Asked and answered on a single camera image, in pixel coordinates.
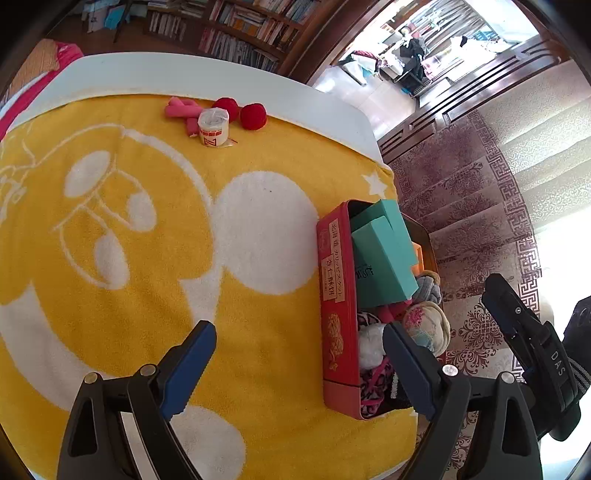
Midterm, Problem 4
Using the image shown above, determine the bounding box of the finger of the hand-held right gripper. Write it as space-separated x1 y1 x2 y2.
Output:
481 273 553 385

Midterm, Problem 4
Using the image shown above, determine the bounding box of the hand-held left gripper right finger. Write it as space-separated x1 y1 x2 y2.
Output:
382 322 544 480

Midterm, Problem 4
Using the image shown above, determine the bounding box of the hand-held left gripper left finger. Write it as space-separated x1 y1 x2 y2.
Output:
56 320 218 480

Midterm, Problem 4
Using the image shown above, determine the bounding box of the red metal tin container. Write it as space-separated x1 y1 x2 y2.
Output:
316 199 447 421

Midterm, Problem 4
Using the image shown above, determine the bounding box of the teal cardboard box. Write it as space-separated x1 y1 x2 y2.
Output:
351 216 420 308
348 199 403 234

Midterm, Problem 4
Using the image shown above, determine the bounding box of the yellow and white blanket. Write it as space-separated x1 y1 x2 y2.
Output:
0 95 419 480

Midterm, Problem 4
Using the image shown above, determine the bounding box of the purple patterned curtain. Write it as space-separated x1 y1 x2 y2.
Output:
383 60 591 480

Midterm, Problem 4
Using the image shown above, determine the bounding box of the red pompom ball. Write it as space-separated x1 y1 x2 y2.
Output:
213 96 241 123
239 102 268 133

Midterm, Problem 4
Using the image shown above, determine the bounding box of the clothes rack with dark garments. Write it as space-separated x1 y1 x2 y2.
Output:
397 25 437 95

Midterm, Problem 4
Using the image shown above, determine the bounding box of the red bed cover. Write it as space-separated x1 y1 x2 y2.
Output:
0 41 85 141

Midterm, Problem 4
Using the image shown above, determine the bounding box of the orange quilted pillow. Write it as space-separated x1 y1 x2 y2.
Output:
7 38 65 100

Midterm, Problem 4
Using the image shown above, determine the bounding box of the wooden bookshelf with books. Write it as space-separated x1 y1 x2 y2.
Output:
143 0 324 75

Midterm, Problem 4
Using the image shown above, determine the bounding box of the wooden door frame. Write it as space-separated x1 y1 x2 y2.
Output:
376 39 561 160

